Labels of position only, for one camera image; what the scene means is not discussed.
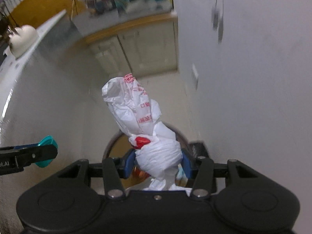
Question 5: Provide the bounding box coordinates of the teal plastic bottle cap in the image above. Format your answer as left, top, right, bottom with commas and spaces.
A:
35, 135, 58, 168

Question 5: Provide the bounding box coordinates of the white plastic trash bag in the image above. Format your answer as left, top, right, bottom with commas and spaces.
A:
101, 72, 193, 197

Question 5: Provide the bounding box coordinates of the round trash bin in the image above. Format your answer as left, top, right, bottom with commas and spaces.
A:
103, 122, 191, 191

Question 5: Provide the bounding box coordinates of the white ceramic cat figurine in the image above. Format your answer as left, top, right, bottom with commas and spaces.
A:
8, 25, 39, 59

